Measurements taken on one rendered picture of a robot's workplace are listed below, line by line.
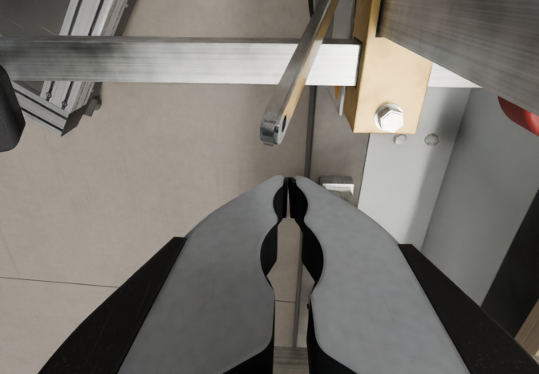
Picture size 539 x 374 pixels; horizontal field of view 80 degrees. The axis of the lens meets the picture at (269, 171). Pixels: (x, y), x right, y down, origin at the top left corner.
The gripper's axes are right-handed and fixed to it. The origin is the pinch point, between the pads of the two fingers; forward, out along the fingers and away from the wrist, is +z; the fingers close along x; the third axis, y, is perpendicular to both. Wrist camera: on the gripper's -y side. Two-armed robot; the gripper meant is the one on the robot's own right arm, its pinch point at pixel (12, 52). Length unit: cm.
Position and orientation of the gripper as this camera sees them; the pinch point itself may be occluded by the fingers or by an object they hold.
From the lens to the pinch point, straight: 37.0
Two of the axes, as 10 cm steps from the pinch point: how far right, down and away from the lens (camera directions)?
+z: 0.4, -5.0, 8.7
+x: 0.0, 8.7, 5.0
